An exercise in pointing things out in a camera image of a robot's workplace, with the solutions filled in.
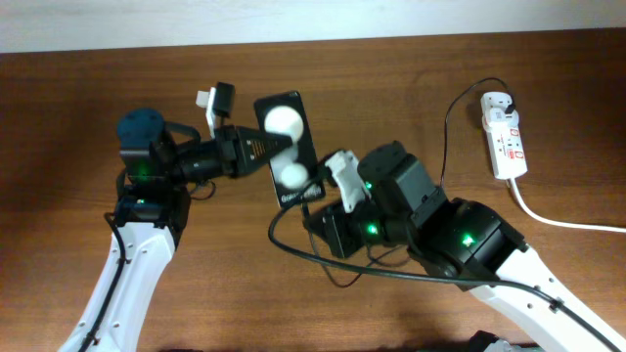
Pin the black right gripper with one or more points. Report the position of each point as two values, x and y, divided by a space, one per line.
337 232

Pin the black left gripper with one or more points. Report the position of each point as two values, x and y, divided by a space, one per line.
226 135

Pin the black smartphone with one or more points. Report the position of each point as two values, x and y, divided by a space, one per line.
296 166

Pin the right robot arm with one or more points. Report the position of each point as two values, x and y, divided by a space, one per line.
387 198

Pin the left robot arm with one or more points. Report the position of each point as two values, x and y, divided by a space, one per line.
161 159

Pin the white charger adapter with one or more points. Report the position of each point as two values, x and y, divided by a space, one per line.
496 119

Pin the white power strip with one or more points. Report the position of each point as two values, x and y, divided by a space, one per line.
505 147

